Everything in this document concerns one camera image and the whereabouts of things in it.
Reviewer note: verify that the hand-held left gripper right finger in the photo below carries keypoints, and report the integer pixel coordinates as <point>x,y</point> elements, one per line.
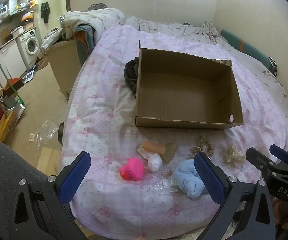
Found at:
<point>210,180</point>

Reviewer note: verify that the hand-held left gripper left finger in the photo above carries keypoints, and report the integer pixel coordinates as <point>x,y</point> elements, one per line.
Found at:
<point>75,177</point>

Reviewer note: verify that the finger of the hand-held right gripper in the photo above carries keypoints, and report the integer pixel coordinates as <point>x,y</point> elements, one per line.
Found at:
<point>279,152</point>
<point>260,161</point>

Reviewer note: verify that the light blue plush cloth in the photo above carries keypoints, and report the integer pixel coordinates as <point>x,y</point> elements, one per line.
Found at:
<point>186,177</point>

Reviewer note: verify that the white plush ball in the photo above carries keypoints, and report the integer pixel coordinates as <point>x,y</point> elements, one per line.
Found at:
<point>155,162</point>

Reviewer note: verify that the pink rubber duck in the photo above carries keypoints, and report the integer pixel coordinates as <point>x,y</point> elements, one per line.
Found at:
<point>134,168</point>

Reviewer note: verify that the brown cardboard box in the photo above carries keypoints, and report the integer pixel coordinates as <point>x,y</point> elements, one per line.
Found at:
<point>183,92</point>

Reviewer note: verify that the person's right hand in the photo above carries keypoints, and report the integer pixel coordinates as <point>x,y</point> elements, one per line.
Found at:
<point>283,213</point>

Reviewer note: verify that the clear plastic toy with eyes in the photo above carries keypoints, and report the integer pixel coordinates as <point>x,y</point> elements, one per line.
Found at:
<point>167,183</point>

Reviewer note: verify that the brown paper scrap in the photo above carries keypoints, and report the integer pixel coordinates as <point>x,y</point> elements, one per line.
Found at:
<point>170,152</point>

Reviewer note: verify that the clear plastic bag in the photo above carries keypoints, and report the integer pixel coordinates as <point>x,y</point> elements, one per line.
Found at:
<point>46,132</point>

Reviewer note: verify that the pink bow print blanket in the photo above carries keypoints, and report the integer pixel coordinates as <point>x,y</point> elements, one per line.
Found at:
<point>104,105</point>

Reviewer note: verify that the black white patterned item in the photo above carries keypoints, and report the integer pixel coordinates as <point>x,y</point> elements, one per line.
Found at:
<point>273,65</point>

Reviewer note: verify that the teal cushion with orange stripe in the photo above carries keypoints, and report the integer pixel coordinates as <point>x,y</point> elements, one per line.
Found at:
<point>253,50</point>

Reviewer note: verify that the black cloth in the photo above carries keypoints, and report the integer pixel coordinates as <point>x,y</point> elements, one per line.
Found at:
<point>130,75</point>

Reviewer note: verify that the folded teal orange blankets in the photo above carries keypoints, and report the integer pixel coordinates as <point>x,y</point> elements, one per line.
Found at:
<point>85,42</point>

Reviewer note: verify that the white kitchen cabinet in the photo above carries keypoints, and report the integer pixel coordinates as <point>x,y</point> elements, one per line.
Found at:
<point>9,57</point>

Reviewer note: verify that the white washing machine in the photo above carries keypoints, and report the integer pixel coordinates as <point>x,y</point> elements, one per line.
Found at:
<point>30,46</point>

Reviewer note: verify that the pile of clothes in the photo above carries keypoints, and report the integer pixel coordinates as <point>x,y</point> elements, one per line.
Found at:
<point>51,38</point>

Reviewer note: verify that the white crumpled duvet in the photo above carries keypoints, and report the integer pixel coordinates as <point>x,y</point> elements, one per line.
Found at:
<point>89,20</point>

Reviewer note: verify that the black hanging garment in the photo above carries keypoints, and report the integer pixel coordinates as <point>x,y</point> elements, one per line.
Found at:
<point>45,11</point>

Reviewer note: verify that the dark cloth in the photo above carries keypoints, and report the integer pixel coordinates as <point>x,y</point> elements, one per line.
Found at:
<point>97,6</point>

